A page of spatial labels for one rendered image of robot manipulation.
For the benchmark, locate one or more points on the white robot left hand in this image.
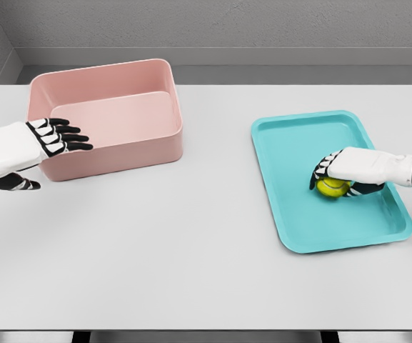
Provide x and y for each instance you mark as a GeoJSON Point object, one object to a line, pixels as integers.
{"type": "Point", "coordinates": [9, 146]}

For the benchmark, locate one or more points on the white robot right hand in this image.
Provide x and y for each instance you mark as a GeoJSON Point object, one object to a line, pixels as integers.
{"type": "Point", "coordinates": [366, 166]}

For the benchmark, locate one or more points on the yellow-green tennis ball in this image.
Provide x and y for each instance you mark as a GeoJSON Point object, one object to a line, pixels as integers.
{"type": "Point", "coordinates": [331, 188]}

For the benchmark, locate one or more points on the blue rectangular tray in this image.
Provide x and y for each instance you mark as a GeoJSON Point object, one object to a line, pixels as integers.
{"type": "Point", "coordinates": [298, 143]}

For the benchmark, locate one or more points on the pink rectangular basket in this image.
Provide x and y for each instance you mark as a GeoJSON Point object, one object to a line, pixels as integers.
{"type": "Point", "coordinates": [120, 114]}

